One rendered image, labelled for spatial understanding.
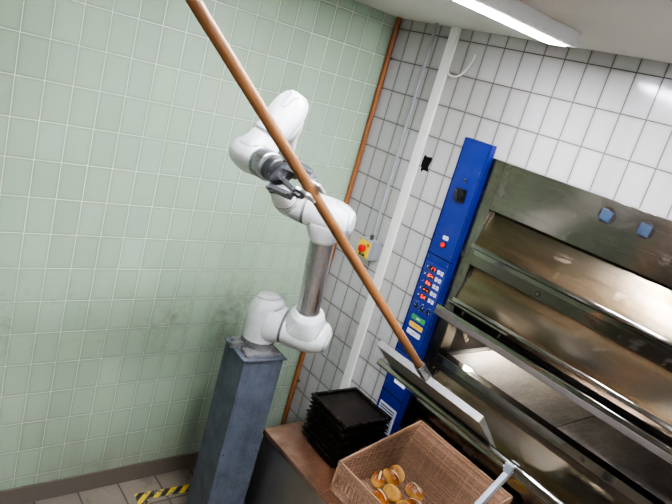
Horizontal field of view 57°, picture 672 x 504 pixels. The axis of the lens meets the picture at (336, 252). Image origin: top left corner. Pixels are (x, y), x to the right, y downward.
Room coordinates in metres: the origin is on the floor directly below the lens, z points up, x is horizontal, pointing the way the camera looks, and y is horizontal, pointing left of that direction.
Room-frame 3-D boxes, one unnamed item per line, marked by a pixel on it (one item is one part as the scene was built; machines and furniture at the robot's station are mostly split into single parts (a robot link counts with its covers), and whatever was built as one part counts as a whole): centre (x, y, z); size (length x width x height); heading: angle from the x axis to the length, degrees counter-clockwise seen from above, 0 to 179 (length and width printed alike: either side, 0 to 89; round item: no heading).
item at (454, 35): (3.03, -0.25, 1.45); 0.05 x 0.02 x 2.30; 42
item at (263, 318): (2.56, 0.22, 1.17); 0.18 x 0.16 x 0.22; 80
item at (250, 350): (2.55, 0.25, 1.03); 0.22 x 0.18 x 0.06; 128
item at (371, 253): (3.09, -0.16, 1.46); 0.10 x 0.07 x 0.10; 42
